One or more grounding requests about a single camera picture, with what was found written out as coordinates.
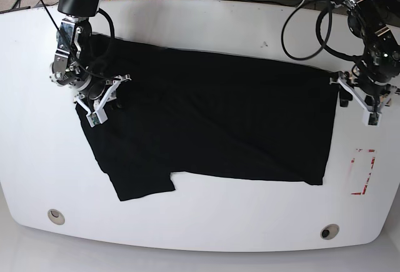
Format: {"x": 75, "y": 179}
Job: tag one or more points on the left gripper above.
{"x": 371, "y": 105}

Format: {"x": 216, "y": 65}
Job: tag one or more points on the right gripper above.
{"x": 96, "y": 110}

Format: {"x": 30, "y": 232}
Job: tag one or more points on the black t-shirt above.
{"x": 211, "y": 114}

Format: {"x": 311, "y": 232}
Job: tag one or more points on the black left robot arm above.
{"x": 368, "y": 81}

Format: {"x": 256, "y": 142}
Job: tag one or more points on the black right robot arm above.
{"x": 75, "y": 64}

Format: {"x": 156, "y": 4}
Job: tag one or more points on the red tape rectangle marking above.
{"x": 362, "y": 166}

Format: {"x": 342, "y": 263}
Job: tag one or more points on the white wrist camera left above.
{"x": 371, "y": 119}

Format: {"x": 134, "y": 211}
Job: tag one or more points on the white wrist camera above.
{"x": 96, "y": 118}
{"x": 371, "y": 119}

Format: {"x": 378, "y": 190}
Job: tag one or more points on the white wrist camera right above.
{"x": 96, "y": 118}

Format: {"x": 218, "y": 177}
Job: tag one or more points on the left table cable grommet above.
{"x": 56, "y": 217}

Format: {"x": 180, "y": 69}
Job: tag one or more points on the table cable grommet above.
{"x": 329, "y": 232}
{"x": 56, "y": 217}

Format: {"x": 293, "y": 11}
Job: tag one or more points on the right table cable grommet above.
{"x": 329, "y": 232}

